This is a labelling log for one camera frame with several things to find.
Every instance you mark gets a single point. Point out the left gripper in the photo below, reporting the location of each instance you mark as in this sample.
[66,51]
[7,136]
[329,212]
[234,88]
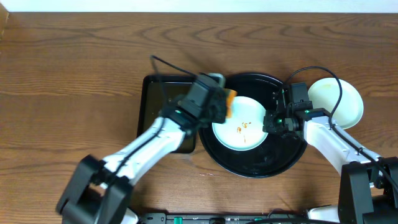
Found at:
[221,106]

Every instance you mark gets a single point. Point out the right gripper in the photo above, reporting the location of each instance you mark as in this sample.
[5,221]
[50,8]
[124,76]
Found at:
[270,123]

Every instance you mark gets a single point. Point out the orange green scrub sponge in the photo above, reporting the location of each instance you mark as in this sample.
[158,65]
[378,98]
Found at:
[230,95]

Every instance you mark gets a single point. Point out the light blue plate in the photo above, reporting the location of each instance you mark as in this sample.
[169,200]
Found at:
[243,130]
[324,93]

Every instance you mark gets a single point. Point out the yellow plate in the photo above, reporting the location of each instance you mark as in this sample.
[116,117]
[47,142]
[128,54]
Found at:
[347,123]

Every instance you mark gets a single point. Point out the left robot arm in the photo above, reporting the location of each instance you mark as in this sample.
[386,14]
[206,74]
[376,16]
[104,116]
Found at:
[99,191]

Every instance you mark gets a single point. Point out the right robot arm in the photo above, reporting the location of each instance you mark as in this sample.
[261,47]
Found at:
[368,185]

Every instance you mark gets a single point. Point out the black round tray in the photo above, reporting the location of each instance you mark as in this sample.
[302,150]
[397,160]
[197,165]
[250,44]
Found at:
[275,154]

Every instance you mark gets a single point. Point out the black rectangular water tray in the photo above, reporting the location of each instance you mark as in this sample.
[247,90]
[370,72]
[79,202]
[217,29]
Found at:
[152,99]

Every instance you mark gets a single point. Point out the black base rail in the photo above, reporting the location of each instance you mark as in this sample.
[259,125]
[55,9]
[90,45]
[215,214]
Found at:
[163,218]

